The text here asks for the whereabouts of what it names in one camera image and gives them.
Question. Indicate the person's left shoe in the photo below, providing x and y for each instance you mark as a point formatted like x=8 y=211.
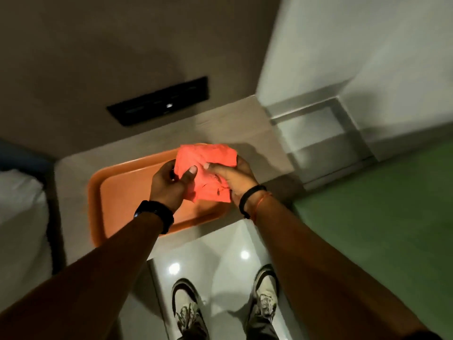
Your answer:
x=187 y=308

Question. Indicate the person's left thumb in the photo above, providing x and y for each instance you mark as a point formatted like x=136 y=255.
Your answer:
x=188 y=173

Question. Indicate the white bed mattress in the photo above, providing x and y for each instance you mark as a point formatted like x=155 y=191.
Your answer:
x=21 y=230

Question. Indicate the black wall switch panel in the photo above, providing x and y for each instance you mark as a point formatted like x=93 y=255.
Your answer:
x=159 y=101

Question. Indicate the person's left forearm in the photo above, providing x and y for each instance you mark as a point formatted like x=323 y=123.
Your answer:
x=88 y=279

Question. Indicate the person's right trouser leg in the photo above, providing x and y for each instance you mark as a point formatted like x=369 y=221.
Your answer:
x=261 y=327

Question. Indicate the orange-red cloth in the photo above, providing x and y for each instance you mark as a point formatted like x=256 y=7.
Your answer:
x=208 y=173

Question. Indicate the person's right thumb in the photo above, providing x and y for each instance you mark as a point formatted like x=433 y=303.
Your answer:
x=214 y=167

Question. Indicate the person's right forearm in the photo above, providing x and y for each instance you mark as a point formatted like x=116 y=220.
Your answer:
x=318 y=276

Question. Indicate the person's right hand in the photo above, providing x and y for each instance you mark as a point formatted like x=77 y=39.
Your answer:
x=235 y=180

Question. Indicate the black wristwatch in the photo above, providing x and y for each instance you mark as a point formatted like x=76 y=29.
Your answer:
x=155 y=213

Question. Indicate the orange plastic tray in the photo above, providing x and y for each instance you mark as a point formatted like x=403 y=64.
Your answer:
x=120 y=198

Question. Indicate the person's trouser leg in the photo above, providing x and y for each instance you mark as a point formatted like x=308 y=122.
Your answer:
x=261 y=327
x=194 y=331

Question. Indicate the person's right shoe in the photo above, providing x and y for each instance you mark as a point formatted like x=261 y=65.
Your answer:
x=266 y=293

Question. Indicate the black wrist band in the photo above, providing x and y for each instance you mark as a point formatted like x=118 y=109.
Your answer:
x=249 y=198

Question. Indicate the person's left trouser leg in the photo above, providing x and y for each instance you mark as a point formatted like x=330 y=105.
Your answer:
x=194 y=331

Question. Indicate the person's shoe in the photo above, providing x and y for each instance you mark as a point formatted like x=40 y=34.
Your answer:
x=187 y=308
x=266 y=293

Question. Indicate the person's left hand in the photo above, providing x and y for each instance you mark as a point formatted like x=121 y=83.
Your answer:
x=166 y=187

